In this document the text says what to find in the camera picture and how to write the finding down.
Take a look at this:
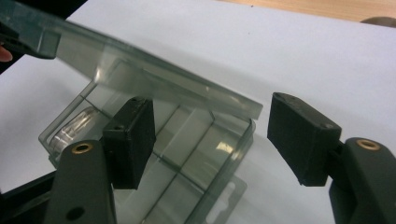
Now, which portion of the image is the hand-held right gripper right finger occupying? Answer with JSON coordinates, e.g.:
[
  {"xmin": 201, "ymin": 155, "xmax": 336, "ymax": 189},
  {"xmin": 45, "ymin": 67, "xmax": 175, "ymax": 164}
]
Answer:
[{"xmin": 266, "ymin": 91, "xmax": 396, "ymax": 224}]

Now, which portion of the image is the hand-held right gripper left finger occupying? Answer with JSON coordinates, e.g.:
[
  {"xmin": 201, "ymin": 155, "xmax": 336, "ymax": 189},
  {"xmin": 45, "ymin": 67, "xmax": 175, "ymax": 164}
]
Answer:
[{"xmin": 43, "ymin": 96, "xmax": 157, "ymax": 224}]

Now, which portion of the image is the grey transparent compartment box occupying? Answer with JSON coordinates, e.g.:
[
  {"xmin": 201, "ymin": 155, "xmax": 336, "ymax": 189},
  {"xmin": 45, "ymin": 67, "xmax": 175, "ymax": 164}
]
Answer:
[{"xmin": 0, "ymin": 0, "xmax": 264, "ymax": 224}]

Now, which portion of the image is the white table cover board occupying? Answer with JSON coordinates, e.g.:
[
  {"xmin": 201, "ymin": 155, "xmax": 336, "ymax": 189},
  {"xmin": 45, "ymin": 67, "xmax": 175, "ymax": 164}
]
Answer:
[{"xmin": 0, "ymin": 0, "xmax": 396, "ymax": 224}]

